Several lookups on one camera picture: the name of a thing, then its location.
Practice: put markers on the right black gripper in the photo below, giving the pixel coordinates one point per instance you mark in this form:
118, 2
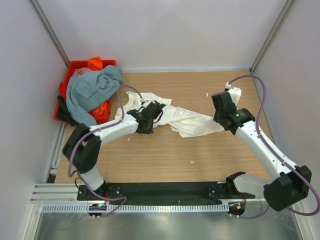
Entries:
215, 117

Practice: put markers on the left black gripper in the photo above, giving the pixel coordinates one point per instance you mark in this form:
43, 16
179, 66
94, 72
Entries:
149, 130

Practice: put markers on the white printed t-shirt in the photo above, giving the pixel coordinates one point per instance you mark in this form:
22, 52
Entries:
185, 122

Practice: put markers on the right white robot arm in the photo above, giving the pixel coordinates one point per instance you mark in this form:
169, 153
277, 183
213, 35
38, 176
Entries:
287, 182

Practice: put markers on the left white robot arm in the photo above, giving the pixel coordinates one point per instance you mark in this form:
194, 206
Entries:
83, 146

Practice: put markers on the blue-grey t-shirt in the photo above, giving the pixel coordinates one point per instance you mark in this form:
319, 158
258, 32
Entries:
88, 91

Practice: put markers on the orange t-shirt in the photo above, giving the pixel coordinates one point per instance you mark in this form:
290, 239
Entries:
101, 113

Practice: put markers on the pink t-shirt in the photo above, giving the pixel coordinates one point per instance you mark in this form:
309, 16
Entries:
80, 71

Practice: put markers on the black t-shirt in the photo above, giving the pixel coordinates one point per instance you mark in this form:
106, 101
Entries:
63, 113

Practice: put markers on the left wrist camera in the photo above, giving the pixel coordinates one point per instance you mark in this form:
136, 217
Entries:
146, 101

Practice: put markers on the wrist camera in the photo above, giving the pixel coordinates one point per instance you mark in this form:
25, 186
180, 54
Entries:
146, 101
235, 93

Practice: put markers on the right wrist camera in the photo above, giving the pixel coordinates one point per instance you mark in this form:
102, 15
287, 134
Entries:
235, 93

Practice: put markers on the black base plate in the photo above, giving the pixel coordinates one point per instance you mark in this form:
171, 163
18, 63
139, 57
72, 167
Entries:
173, 193

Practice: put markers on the slotted cable duct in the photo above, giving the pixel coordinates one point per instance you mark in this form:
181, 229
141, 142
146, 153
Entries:
104, 209

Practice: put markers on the aluminium frame rail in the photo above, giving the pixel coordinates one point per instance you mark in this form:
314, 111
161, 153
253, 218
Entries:
50, 192

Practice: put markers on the right aluminium frame post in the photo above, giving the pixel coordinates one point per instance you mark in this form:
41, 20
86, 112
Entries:
279, 21

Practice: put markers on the aluminium frame post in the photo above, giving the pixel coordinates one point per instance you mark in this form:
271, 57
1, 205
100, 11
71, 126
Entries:
279, 21
49, 30

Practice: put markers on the left aluminium frame post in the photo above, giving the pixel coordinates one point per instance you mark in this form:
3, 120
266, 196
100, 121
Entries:
49, 30

